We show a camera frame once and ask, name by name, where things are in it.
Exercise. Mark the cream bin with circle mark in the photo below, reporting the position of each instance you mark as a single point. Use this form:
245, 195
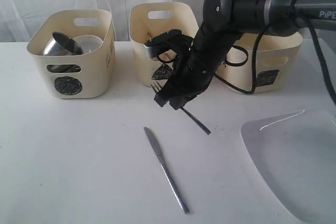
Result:
82, 76

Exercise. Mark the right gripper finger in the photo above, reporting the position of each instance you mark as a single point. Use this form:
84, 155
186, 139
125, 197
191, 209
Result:
161, 98
177, 101

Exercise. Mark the steel mug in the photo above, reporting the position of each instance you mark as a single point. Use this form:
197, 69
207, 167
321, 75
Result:
61, 44

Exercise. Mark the steel fork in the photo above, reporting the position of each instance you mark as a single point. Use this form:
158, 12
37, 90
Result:
197, 121

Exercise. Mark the white ceramic bowl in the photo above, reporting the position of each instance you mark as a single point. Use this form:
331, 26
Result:
88, 43

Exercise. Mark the cream bin with square mark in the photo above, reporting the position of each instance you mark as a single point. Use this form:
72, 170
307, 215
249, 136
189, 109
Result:
274, 58

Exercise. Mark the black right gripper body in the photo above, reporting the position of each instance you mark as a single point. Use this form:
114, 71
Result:
192, 71

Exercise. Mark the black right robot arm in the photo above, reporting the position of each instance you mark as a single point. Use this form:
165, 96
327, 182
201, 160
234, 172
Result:
225, 22

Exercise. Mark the steel table knife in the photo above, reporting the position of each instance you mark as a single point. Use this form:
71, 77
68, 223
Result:
159, 154

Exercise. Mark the white square plate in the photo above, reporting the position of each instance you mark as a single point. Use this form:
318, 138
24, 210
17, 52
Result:
295, 155

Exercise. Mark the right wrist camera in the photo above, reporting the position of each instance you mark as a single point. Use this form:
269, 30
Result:
178, 42

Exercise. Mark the cream bin with triangle mark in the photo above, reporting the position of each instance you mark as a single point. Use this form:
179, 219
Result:
149, 20

